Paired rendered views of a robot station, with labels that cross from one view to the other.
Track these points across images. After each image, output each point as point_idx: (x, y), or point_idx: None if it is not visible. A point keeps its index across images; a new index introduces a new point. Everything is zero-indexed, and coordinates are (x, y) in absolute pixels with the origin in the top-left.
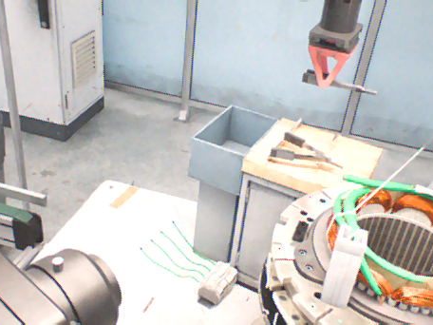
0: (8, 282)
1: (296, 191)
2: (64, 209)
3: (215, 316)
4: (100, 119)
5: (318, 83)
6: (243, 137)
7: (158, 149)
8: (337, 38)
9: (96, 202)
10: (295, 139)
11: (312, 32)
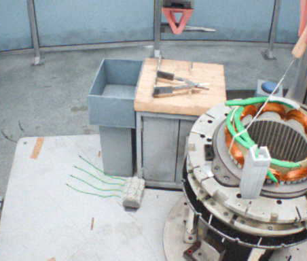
0: None
1: (181, 115)
2: None
3: (140, 217)
4: None
5: (173, 31)
6: (118, 79)
7: (28, 91)
8: (184, 1)
9: (20, 158)
10: (167, 75)
11: (165, 0)
